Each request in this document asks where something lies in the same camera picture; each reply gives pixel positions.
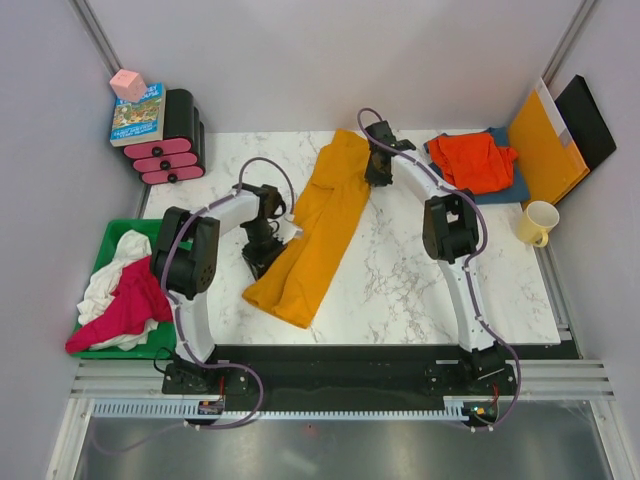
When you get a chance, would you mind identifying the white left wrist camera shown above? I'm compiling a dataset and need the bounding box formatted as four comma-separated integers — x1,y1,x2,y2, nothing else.
277,214,304,243

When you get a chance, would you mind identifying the magenta t shirt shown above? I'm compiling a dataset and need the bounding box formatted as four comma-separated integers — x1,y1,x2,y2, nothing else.
65,256,173,354

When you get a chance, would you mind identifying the colourful paperback book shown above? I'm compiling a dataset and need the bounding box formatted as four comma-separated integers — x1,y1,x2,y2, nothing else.
110,83,166,148

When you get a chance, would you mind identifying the purple cable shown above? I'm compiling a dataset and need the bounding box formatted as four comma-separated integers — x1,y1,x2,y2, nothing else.
159,157,297,430
356,107,524,433

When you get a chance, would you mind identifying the green plastic bin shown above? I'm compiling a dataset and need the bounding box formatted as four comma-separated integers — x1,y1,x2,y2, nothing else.
71,219,176,360

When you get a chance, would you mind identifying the black pink drawer organizer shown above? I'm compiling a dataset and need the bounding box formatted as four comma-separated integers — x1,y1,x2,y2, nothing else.
122,89,206,185

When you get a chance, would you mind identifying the pink cube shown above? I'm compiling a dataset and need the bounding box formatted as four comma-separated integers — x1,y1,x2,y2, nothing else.
109,69,147,103

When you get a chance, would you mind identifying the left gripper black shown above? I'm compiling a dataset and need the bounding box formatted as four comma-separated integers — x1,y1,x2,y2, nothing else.
241,219,287,283

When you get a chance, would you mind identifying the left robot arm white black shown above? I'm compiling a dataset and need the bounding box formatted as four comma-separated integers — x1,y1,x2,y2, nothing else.
150,183,287,395

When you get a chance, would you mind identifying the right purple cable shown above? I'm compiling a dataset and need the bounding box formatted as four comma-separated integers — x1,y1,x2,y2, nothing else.
356,107,524,433

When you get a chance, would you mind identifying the yellow t shirt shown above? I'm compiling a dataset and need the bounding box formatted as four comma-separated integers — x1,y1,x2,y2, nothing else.
242,129,371,329

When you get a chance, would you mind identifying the blue folded t shirt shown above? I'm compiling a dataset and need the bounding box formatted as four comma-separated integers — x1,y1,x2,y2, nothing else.
424,127,530,205

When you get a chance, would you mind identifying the black flat board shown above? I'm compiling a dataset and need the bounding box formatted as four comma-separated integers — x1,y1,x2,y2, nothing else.
555,75,617,171

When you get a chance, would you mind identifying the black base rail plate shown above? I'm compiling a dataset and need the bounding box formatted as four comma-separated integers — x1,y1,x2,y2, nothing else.
162,345,517,413

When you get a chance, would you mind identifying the orange padded envelope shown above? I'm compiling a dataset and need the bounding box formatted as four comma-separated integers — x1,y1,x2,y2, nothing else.
507,79,590,205

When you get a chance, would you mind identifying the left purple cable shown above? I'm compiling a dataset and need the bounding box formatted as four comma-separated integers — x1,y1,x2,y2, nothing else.
159,157,297,430

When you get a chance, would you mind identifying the orange folded t shirt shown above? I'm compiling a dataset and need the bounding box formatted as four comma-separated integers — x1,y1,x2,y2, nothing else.
427,132,518,195

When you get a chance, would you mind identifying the yellow mug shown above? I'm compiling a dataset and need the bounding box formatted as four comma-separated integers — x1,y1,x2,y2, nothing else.
516,200,560,248

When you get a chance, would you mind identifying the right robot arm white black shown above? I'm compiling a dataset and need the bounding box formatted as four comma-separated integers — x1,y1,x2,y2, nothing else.
360,118,513,394

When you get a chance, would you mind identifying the white t shirt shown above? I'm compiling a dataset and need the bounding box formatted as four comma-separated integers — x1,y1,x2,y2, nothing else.
77,230,159,351

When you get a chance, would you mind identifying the white cable duct strip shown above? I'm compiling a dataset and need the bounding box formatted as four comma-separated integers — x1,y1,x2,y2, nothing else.
91,396,471,421

